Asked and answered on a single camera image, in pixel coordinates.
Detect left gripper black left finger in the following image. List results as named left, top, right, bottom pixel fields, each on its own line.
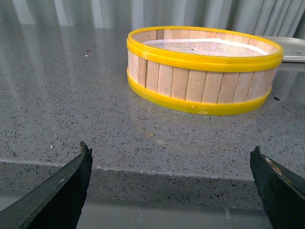
left=0, top=142, right=92, bottom=229

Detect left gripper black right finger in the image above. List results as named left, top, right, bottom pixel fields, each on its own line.
left=250, top=146, right=305, bottom=229

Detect cream rectangular serving tray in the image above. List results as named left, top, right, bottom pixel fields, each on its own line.
left=261, top=36, right=305, bottom=63

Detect yellow rimmed wooden steamer basket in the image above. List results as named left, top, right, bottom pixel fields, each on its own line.
left=126, top=26, right=284, bottom=115

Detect white steamer liner cloth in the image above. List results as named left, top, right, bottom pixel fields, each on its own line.
left=143, top=38, right=268, bottom=57

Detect grey pleated curtain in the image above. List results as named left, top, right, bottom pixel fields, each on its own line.
left=0, top=0, right=305, bottom=39

